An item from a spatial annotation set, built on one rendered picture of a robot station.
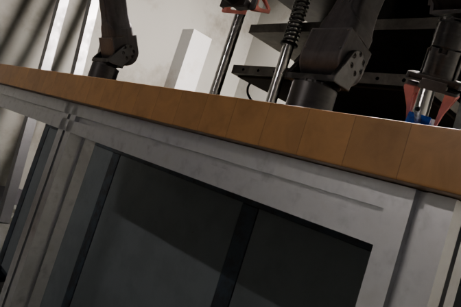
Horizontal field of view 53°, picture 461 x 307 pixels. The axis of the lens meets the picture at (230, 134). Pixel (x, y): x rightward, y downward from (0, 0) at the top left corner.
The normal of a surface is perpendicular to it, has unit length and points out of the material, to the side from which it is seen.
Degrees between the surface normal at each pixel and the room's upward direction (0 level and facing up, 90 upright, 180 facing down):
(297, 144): 90
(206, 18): 90
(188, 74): 90
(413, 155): 90
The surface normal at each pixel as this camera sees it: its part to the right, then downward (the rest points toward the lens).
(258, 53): -0.68, -0.27
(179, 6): 0.67, 0.15
